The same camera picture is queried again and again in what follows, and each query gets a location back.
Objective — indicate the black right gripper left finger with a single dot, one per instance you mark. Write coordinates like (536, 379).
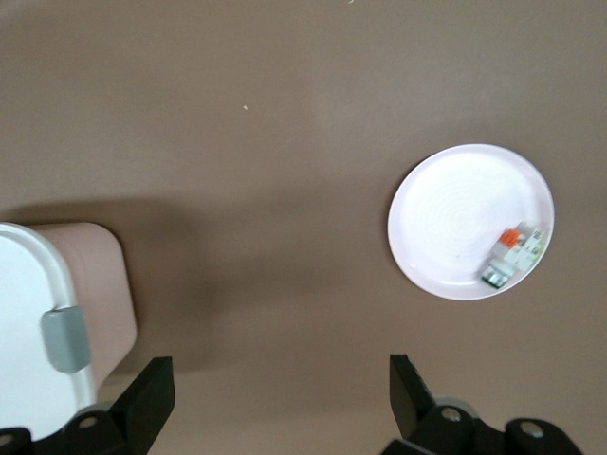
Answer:
(123, 426)

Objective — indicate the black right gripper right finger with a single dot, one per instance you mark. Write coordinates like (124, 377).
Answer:
(436, 431)

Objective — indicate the pink storage box white lid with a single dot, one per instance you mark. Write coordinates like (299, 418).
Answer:
(23, 308)

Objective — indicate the white orange circuit breaker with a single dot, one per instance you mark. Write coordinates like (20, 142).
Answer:
(514, 256)

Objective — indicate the pale pink round plate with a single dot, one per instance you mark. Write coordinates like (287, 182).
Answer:
(446, 218)

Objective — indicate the brown table mat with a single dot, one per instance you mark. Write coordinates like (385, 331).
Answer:
(284, 142)

